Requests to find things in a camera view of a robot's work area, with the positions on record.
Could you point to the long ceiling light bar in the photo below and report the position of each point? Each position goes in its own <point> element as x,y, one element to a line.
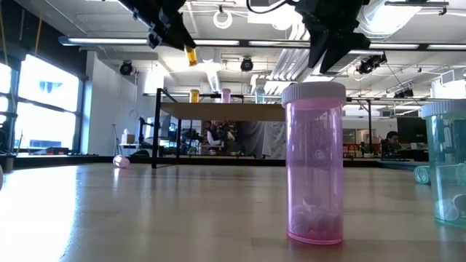
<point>109,41</point>

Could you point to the person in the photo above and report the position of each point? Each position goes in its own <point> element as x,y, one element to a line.
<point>218,138</point>
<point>391,142</point>

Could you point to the black computer monitor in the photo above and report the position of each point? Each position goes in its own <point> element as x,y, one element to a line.
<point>411,131</point>

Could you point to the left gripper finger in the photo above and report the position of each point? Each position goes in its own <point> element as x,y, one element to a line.
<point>178,36</point>

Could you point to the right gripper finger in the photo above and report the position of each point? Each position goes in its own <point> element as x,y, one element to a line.
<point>316,45</point>
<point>338,51</point>

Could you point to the black aluminium extrusion frame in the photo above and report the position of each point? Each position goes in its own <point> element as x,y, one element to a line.
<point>204,160</point>

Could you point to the black ceiling spotlight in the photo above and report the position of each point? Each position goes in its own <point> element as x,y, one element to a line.
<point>404,94</point>
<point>126,68</point>
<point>369,65</point>
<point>247,64</point>

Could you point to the white hanging sheet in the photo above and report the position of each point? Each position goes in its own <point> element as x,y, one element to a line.
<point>269,140</point>

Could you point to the wooden shelf black metal legs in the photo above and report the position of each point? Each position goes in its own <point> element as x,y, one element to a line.
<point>218,111</point>

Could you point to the large window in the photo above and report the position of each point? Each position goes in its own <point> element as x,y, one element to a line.
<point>47,120</point>

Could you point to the small cardboard box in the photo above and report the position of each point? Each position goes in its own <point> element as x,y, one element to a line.
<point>128,138</point>

